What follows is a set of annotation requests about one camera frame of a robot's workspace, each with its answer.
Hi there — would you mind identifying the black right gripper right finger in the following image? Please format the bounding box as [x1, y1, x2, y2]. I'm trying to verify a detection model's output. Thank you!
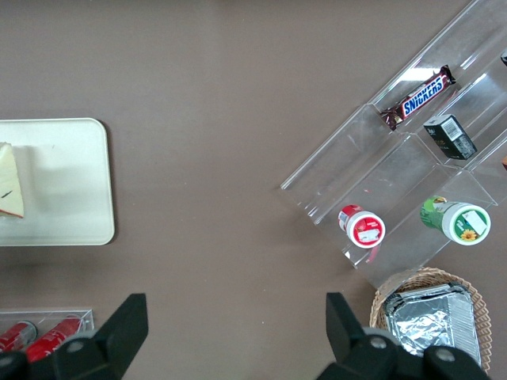
[316, 292, 402, 380]

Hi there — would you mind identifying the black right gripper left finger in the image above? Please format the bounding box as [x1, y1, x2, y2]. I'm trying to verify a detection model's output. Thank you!
[51, 293, 150, 380]

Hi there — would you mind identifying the triangle sandwich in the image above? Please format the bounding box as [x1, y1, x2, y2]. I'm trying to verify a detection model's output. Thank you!
[0, 142, 26, 221]

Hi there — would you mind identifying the light tan wicker basket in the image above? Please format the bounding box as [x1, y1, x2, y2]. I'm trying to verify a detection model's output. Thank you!
[368, 267, 494, 375]

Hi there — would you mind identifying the beige plastic tray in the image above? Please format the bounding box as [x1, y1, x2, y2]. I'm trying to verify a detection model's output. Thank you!
[0, 117, 116, 248]

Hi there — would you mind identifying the clear acrylic bottle rack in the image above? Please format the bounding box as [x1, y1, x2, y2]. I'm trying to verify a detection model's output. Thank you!
[0, 307, 97, 354]

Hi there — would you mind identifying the red cola bottle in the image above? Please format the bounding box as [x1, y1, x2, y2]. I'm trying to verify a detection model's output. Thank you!
[0, 321, 39, 354]
[25, 315, 83, 363]

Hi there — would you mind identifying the aluminium foil container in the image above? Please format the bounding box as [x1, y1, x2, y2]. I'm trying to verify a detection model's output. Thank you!
[381, 281, 484, 370]

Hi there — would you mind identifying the red snack cup white lid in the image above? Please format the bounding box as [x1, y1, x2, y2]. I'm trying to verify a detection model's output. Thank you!
[337, 203, 387, 249]

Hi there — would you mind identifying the green snack cup white lid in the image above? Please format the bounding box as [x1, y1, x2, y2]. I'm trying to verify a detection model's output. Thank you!
[419, 195, 493, 248]

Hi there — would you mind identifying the clear acrylic stepped display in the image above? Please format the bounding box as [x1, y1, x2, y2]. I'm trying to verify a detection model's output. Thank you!
[280, 0, 507, 291]

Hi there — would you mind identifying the small black carton box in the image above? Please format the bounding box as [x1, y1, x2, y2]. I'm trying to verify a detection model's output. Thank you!
[422, 113, 478, 161]

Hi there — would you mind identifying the brown snickers bar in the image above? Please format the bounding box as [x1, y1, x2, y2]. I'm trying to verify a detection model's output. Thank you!
[379, 64, 458, 132]

